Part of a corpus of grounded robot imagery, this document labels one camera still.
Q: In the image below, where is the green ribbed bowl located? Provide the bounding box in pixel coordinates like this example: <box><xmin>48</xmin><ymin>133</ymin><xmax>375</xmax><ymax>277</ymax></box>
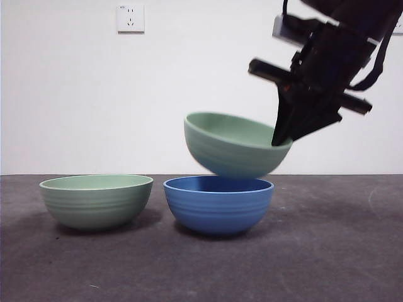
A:
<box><xmin>39</xmin><ymin>174</ymin><xmax>154</xmax><ymax>234</ymax></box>
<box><xmin>183</xmin><ymin>111</ymin><xmax>294</xmax><ymax>179</ymax></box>

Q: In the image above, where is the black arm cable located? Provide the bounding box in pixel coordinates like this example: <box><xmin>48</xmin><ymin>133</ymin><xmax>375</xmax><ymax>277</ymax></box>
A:
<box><xmin>345</xmin><ymin>17</ymin><xmax>398</xmax><ymax>92</ymax></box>

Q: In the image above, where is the blue ribbed bowl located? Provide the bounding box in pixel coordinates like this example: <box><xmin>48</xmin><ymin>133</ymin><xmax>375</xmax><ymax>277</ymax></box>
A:
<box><xmin>162</xmin><ymin>175</ymin><xmax>275</xmax><ymax>237</ymax></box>

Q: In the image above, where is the pale grey right camera box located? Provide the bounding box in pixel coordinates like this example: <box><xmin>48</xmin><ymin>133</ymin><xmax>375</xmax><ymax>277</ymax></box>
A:
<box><xmin>271</xmin><ymin>14</ymin><xmax>304</xmax><ymax>44</ymax></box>

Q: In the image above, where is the white wall socket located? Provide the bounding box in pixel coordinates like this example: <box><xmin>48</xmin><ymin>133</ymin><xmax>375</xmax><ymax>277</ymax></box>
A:
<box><xmin>116</xmin><ymin>3</ymin><xmax>146</xmax><ymax>35</ymax></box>

